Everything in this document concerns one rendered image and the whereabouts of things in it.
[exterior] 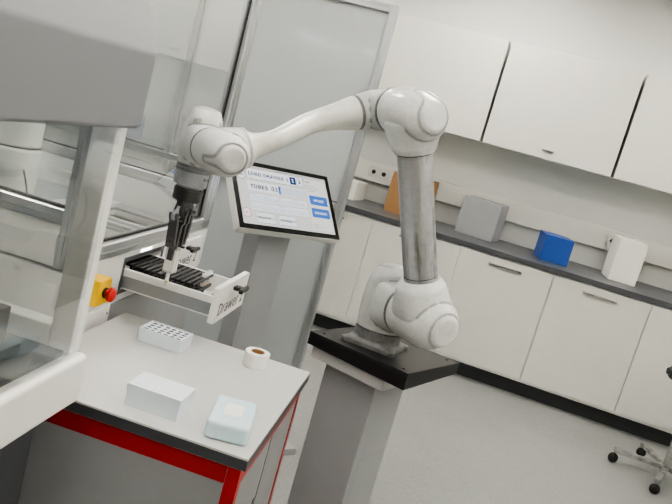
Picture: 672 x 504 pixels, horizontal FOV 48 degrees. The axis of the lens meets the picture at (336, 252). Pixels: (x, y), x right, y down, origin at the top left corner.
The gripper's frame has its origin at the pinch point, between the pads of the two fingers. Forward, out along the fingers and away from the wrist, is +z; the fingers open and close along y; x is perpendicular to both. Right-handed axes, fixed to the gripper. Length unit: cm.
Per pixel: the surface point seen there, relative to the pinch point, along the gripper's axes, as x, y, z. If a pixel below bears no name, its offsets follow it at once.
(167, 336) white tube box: -5.0, -3.0, 19.9
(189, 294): -2.6, 12.7, 11.6
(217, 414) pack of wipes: -34, -40, 19
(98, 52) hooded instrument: -10, -76, -48
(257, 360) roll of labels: -28.9, 4.3, 20.8
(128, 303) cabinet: 18.2, 20.4, 22.6
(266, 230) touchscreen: 4, 102, 3
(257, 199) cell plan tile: 12, 105, -7
